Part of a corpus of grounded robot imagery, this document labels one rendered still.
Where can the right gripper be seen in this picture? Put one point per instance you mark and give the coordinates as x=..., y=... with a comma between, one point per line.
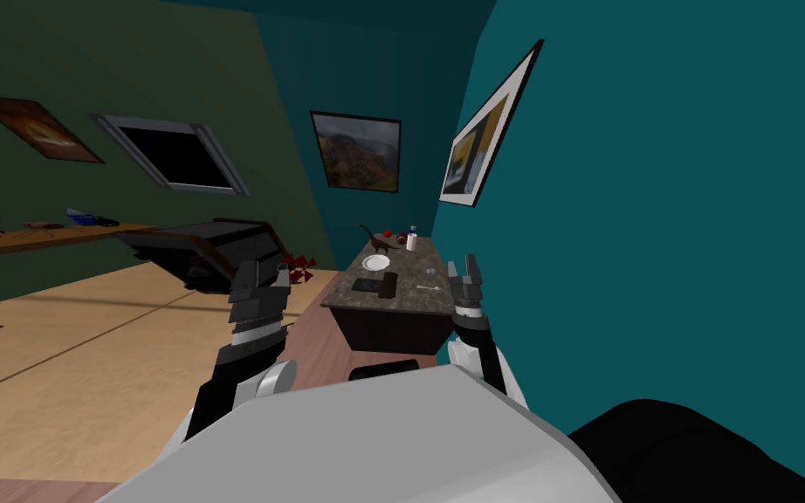
x=467, y=293

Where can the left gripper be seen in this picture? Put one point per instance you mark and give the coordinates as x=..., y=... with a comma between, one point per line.
x=258, y=307

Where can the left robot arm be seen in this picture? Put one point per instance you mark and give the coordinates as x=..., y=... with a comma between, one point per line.
x=224, y=381

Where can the red plant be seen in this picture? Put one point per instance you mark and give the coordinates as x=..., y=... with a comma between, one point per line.
x=300, y=269

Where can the silver fork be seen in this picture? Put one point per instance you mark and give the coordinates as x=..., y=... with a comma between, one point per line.
x=429, y=287

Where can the dark table with marble top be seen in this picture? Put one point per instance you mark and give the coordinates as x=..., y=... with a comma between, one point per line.
x=413, y=276

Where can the black armchair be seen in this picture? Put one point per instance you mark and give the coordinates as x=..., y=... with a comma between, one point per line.
x=214, y=255

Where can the white bottle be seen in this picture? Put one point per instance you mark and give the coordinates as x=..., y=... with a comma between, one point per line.
x=411, y=241

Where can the white plate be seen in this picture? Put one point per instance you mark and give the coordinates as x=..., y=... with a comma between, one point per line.
x=376, y=263

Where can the dark dinosaur figure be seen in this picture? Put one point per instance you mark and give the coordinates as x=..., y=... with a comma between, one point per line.
x=378, y=242

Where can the black flat pad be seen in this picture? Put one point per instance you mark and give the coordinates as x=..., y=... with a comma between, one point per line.
x=366, y=286

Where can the grey framed window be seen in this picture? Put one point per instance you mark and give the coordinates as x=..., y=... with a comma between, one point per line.
x=172, y=155

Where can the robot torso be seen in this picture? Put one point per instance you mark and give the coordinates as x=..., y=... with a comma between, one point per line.
x=367, y=440

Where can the orange picture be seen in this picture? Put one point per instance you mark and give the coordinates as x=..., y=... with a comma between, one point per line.
x=36, y=129

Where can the picture with white frame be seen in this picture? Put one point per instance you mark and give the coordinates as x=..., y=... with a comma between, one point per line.
x=483, y=140

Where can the landscape picture with black frame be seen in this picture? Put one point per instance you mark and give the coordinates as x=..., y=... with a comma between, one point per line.
x=357, y=154

